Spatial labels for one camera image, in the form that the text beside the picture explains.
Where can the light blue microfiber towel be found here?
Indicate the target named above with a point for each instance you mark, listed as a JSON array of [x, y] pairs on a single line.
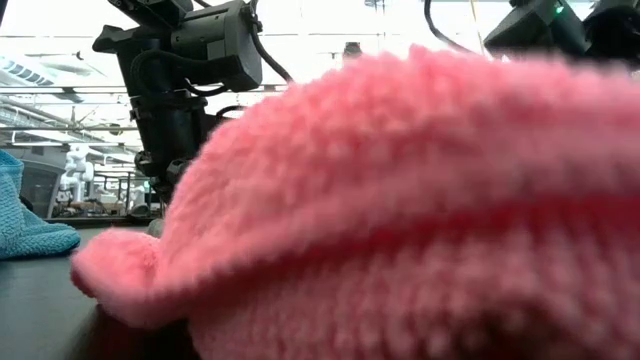
[[30, 225]]

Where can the pink microfiber towel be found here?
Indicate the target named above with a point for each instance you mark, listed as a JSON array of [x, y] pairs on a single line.
[[400, 200]]

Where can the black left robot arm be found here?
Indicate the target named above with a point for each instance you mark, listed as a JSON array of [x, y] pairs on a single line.
[[215, 45]]

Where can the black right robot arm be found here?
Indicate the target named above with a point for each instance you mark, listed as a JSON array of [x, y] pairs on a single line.
[[540, 25]]

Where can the white background robot figure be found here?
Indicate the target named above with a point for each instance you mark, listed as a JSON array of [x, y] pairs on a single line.
[[76, 170]]

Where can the dark gray rounded panel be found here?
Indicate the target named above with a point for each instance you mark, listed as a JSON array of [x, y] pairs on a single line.
[[40, 187]]

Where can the black hanging fixture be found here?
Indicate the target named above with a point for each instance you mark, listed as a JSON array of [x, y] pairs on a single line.
[[352, 50]]

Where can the black table frame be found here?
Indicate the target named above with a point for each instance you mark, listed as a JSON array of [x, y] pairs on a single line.
[[100, 221]]

